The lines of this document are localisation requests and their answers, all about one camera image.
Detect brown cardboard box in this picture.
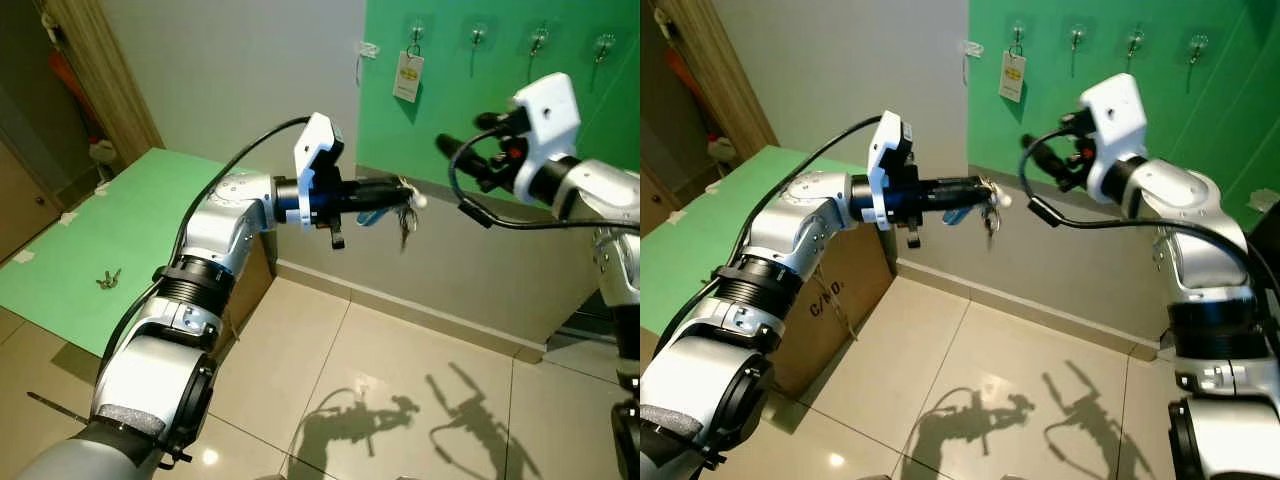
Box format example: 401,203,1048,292
215,232,278,356
770,225,896,401

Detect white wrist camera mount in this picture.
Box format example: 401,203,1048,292
508,73,581,169
1080,73,1149,206
866,110,916,231
293,112,347,233

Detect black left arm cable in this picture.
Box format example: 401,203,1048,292
95,115,313,401
645,115,883,381

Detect black zip tie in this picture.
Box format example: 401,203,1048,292
28,392,93,427

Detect brown wooden door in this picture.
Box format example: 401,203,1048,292
0,130,63,263

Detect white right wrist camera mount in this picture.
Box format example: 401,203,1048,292
508,73,581,169
1080,73,1149,206

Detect green paper wall sheet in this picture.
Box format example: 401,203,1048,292
355,0,641,216
963,0,1280,236

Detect red orange leaning object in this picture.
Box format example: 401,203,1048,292
50,50,96,136
665,50,703,131

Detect white tag key ring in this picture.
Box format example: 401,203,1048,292
998,30,1029,103
392,30,426,104

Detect key bunch with white plush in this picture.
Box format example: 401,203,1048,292
356,176,431,253
945,175,1013,241

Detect wooden door frame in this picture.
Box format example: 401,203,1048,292
655,0,776,161
40,0,166,166

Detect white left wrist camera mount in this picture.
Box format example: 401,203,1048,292
866,110,916,231
293,112,347,233

